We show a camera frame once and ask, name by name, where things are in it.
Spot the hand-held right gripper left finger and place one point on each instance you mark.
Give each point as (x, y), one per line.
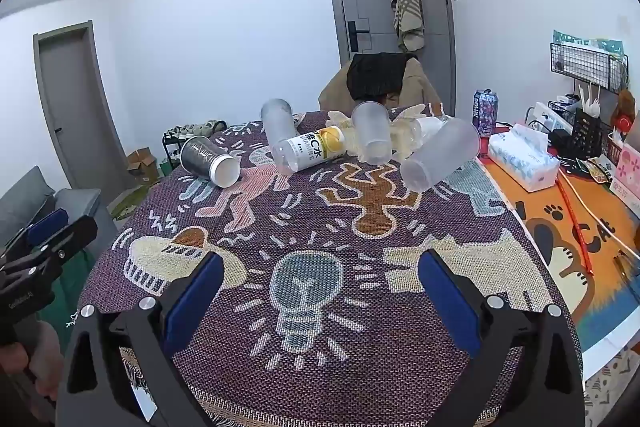
(192, 307)

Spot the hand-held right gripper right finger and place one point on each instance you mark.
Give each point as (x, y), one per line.
(449, 307)

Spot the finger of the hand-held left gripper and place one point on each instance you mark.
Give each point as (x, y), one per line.
(47, 227)
(75, 239)

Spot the dark paper cup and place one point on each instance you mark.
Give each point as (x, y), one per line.
(205, 157)

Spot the large frosted plastic cup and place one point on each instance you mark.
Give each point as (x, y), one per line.
(440, 154)

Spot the small frosted plastic cup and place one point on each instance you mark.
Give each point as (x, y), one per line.
(277, 122)

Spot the person's left hand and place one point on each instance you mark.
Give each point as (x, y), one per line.
(46, 357)

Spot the grey sofa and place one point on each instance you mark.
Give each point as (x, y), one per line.
(30, 202)

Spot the green cloth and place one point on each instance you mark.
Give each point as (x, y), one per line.
(67, 294)

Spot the cardboard box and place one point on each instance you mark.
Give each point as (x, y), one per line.
(142, 164)

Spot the printed purple blanket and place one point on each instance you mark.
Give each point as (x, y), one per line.
(350, 252)

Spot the orange cat mat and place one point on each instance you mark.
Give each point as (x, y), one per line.
(550, 252)

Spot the grey door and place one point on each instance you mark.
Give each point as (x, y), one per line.
(75, 107)
(372, 2)

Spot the black shoe rack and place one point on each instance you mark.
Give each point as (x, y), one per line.
(172, 152)

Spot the red stick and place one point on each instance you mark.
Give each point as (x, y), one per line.
(575, 219)

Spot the white tissue pack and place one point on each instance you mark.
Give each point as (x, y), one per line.
(522, 157)

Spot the clear plastic bottle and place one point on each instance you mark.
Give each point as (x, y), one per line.
(412, 137)

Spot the clear bottle yellow label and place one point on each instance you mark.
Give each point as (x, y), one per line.
(312, 149)

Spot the purple drink can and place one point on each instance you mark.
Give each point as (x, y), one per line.
(485, 112)

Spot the snack packet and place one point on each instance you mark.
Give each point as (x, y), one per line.
(595, 169)

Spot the white power strip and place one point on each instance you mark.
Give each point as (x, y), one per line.
(552, 117)

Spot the pink box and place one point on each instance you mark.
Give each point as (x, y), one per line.
(627, 172)

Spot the black crate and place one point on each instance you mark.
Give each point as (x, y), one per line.
(592, 134)

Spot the white plastic cutlery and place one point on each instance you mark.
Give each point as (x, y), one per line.
(592, 102)

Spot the brown plush toy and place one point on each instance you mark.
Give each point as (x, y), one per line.
(626, 104)

